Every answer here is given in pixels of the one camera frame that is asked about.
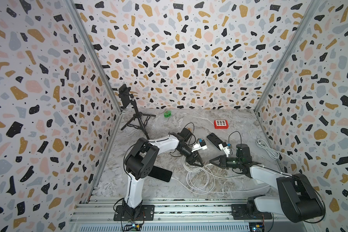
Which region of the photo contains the black phone pale green case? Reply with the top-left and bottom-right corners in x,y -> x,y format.
206,133 -> 227,151

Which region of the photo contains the black tripod with phone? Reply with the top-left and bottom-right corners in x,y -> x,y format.
118,84 -> 157,140

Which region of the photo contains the thick white power cord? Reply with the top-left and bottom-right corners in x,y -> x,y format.
255,138 -> 299,175

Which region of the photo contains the white charging cable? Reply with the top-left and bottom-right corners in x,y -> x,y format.
171,155 -> 270,195

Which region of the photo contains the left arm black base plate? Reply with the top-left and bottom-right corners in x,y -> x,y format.
113,205 -> 155,221

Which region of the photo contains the green toy cube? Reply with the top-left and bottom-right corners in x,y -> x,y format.
163,110 -> 172,118

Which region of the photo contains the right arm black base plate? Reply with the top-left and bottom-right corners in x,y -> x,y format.
231,197 -> 273,220

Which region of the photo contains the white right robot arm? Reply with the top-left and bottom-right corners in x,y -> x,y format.
209,144 -> 326,223

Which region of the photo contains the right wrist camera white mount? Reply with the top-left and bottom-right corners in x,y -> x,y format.
218,142 -> 232,157

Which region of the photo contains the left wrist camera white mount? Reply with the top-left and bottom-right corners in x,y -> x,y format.
191,139 -> 207,152

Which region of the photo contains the red block white grid top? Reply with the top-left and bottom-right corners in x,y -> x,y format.
214,119 -> 229,130

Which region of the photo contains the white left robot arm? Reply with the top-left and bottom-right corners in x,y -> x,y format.
123,128 -> 204,210

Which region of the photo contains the aluminium front rail frame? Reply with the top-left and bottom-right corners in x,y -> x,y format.
67,197 -> 320,232

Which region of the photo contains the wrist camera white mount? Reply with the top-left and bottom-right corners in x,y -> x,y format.
191,139 -> 207,152
218,142 -> 232,157

